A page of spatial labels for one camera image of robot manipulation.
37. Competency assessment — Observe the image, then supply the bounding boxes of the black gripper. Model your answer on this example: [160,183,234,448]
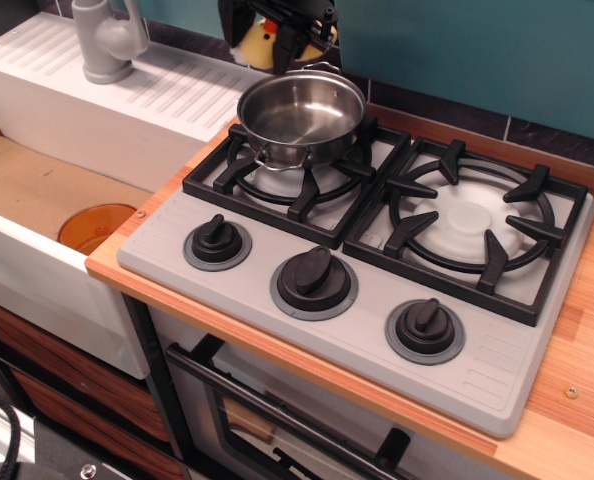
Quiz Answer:
[218,0,338,75]

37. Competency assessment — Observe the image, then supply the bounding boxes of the yellow stuffed duck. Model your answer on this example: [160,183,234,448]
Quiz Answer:
[230,17,328,75]

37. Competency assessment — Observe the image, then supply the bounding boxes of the stainless steel pan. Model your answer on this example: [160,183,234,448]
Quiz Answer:
[237,69,366,171]

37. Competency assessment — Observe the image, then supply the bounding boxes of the black left stove knob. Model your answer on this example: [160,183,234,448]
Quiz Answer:
[183,214,252,272]

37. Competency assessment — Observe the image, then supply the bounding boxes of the black stove knob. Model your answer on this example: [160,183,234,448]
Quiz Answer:
[183,214,252,272]
[270,246,359,322]
[385,298,466,366]

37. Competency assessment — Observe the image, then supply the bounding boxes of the black middle stove knob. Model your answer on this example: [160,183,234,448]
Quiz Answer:
[270,246,359,322]

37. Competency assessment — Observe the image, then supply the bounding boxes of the grey toy stove top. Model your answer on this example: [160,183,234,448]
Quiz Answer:
[115,93,594,440]

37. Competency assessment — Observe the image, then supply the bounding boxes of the black right stove knob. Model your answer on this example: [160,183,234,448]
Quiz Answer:
[385,298,466,366]

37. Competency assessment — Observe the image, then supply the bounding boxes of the teal cabinet left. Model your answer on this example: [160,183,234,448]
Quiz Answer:
[138,0,222,36]

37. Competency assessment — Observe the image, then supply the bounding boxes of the teal cabinet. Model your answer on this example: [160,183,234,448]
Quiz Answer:
[138,0,222,36]
[336,1,594,139]

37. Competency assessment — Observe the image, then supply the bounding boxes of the grey toy faucet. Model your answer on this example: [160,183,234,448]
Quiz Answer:
[72,0,149,85]

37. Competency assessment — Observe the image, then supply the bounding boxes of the black left burner grate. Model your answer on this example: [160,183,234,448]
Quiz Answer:
[182,115,411,248]

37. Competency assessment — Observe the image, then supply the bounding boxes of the black burner grate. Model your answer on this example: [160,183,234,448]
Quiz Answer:
[343,139,594,327]
[182,115,411,248]

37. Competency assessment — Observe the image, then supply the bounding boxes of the white toy sink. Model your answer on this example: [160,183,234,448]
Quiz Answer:
[0,13,260,379]

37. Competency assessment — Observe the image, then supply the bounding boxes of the orange sink drain plug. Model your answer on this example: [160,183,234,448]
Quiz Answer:
[57,203,136,255]

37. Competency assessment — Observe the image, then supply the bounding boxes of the teal cabinet right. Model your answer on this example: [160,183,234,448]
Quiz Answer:
[336,1,594,139]

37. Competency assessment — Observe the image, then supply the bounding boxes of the black right burner grate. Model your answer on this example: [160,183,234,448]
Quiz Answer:
[343,139,594,327]

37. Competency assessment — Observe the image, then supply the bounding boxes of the wooden drawer fronts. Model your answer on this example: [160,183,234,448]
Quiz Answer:
[0,306,185,479]

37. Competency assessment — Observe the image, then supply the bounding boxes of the oven door with black handle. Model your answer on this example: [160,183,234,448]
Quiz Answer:
[165,333,418,480]

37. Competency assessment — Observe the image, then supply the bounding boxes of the black braided cable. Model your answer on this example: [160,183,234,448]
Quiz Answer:
[0,392,24,480]

